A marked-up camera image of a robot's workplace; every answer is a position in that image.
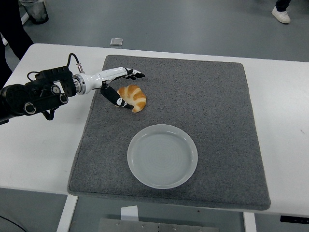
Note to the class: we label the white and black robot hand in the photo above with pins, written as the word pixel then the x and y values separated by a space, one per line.
pixel 101 76

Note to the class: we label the golden croissant bread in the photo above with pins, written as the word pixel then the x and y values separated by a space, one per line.
pixel 136 96

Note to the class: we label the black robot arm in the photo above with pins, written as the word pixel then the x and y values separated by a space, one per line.
pixel 19 96

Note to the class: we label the pale grey round plate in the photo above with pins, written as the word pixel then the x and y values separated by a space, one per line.
pixel 161 157

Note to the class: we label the square silver floor cover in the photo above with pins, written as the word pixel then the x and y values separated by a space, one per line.
pixel 116 41

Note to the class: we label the dark mesh waste bin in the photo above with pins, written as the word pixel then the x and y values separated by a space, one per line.
pixel 36 12

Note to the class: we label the grey felt mat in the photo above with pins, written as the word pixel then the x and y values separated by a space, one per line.
pixel 193 96

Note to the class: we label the person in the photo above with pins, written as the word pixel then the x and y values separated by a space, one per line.
pixel 12 24

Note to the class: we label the white table leg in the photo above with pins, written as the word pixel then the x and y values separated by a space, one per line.
pixel 67 212
pixel 249 223

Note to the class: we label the person's foot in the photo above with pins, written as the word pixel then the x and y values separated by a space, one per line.
pixel 281 14

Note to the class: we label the black table control panel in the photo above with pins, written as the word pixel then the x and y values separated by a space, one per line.
pixel 294 219

